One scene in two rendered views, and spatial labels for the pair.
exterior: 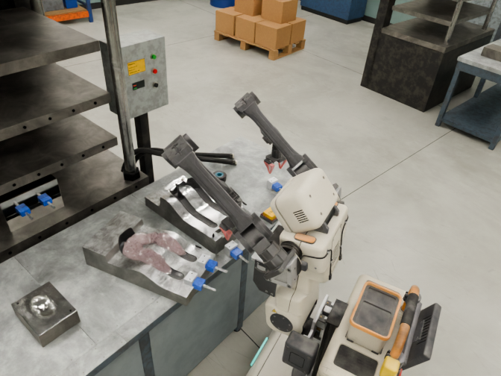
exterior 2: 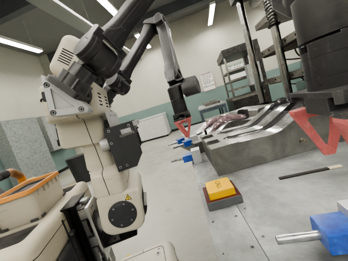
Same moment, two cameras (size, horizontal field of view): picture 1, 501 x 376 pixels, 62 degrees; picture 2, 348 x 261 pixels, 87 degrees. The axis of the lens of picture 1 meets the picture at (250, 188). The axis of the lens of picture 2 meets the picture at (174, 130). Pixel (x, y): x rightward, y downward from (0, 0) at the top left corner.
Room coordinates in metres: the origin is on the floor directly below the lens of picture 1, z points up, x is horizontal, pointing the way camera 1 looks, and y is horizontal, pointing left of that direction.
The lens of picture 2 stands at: (1.92, -0.41, 1.05)
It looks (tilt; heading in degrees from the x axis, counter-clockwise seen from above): 7 degrees down; 145
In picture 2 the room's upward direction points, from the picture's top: 17 degrees counter-clockwise
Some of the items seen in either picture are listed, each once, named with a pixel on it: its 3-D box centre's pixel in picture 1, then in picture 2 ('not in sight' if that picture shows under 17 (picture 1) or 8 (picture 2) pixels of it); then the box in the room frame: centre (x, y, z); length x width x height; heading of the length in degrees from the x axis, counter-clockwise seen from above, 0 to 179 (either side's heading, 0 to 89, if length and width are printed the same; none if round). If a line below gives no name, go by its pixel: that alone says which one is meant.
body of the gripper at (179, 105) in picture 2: (234, 215); (179, 107); (1.33, 0.06, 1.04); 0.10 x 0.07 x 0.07; 138
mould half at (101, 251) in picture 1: (150, 254); (225, 126); (1.24, 0.41, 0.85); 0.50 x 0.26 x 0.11; 69
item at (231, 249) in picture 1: (238, 254); (185, 157); (1.31, 0.03, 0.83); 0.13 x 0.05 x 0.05; 48
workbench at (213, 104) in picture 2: not in sight; (213, 115); (-1.89, 3.75, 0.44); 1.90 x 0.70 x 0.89; 135
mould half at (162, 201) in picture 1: (197, 206); (271, 128); (1.57, 0.25, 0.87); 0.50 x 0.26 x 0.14; 52
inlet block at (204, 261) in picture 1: (213, 266); (185, 143); (1.20, 0.13, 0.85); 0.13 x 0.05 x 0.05; 69
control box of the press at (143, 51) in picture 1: (145, 155); not in sight; (2.17, 0.68, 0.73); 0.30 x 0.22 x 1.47; 142
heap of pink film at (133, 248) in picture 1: (152, 247); (222, 119); (1.24, 0.40, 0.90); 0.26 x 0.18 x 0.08; 69
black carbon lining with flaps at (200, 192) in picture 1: (197, 201); (262, 116); (1.56, 0.25, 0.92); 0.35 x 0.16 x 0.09; 52
